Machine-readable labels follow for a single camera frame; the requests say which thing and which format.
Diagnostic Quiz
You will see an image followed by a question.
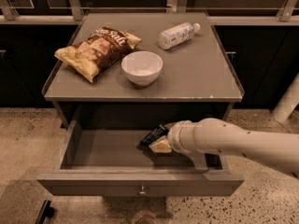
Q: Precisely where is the metal railing frame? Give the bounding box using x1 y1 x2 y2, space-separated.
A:
0 0 299 26

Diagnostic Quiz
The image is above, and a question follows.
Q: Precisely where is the round metal drawer knob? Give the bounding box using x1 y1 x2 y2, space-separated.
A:
138 186 148 197

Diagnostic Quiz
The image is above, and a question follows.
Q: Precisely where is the open grey top drawer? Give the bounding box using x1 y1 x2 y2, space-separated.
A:
37 121 244 197

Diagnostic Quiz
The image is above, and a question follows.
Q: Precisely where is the clear plastic water bottle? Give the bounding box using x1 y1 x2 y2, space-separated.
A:
158 22 201 50

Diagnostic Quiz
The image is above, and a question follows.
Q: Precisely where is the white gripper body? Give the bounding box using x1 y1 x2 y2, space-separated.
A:
167 120 199 155

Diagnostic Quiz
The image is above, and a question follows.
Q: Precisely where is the yellow brown sea salt chip bag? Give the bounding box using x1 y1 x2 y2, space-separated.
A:
54 27 141 82

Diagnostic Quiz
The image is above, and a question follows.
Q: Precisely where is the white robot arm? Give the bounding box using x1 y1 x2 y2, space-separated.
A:
149 118 299 178

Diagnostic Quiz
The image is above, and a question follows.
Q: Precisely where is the white ceramic bowl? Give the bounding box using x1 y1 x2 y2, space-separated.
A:
121 51 164 86

